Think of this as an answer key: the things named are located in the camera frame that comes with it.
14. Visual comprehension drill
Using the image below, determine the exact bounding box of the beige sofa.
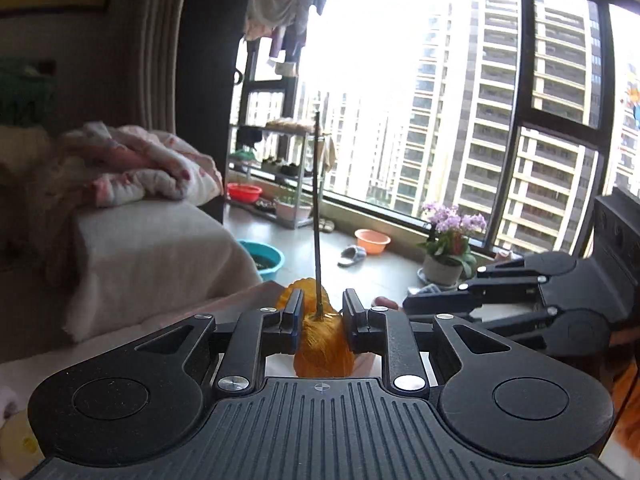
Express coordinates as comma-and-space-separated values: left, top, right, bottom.
1, 126, 259, 362

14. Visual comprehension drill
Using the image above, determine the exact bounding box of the potted purple orchid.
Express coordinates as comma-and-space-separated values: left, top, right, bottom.
419, 203, 486, 287

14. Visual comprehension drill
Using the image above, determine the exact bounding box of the red plastic basin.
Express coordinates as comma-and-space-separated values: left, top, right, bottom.
227, 182, 262, 205

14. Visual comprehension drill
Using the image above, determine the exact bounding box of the pink floral blanket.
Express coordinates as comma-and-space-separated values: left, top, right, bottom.
51, 122, 224, 208

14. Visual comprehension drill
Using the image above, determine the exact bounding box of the metal shoe rack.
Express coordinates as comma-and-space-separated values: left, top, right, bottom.
226, 118, 333, 230

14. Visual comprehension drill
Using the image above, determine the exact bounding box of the orange plastic basin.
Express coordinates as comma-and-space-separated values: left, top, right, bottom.
355, 229, 390, 255

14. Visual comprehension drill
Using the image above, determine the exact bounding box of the grey slipper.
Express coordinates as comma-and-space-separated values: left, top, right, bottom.
337, 245, 368, 268

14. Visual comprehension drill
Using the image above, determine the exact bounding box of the orange yarn pom-pom with stick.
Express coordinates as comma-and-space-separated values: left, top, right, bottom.
276, 113, 355, 378

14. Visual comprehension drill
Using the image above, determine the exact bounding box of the teal plastic basin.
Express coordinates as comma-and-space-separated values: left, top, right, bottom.
239, 240, 285, 282

